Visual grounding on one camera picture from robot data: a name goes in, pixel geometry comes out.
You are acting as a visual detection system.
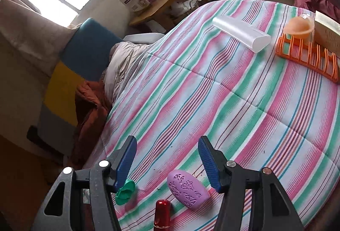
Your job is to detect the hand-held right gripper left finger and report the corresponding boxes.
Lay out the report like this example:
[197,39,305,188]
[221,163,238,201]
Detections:
[31,135,137,231]

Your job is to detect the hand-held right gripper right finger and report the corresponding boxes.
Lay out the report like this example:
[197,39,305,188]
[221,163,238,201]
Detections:
[198,136,305,231]

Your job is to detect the purple oval case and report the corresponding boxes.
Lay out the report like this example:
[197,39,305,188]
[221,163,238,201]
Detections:
[167,170,211,211]

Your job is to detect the red metal cylinder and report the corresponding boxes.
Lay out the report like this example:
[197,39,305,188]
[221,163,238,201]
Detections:
[153,200,172,231]

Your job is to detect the orange plastic rack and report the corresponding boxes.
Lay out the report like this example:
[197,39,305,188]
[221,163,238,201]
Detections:
[275,35,339,83]

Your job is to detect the translucent white case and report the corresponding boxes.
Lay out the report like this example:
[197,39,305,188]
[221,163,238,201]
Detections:
[212,15,271,53]

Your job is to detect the orange plastic cup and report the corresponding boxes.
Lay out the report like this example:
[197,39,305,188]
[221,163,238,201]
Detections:
[282,15,314,38]

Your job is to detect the beige cardboard box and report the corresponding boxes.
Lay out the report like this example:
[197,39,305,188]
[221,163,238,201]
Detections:
[314,11,340,58]

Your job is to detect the brown blanket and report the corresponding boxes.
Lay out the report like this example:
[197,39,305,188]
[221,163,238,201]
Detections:
[70,80,113,165]

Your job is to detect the striped pink green blanket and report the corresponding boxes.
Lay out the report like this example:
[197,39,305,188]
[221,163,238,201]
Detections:
[80,0,340,231]

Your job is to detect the grey headboard panel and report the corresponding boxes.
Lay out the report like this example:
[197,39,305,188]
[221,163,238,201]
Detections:
[37,109,77,152]

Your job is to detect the yellow headboard panel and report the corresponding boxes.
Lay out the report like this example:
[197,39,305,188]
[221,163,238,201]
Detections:
[44,61,83,128]

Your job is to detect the grey pink pillow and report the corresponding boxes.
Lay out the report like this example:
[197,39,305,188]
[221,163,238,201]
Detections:
[100,42,157,107]

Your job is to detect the blue headboard panel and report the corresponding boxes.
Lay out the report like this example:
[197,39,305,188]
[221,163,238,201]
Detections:
[60,18,124,81]

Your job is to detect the beige fleece curtain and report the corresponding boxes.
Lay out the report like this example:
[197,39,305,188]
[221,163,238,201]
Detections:
[0,0,80,75]

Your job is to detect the white plastic bags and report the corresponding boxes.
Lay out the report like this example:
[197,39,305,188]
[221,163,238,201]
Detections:
[170,0,206,18]

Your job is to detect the wooden desk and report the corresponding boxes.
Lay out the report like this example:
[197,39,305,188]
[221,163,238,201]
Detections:
[129,0,198,27]

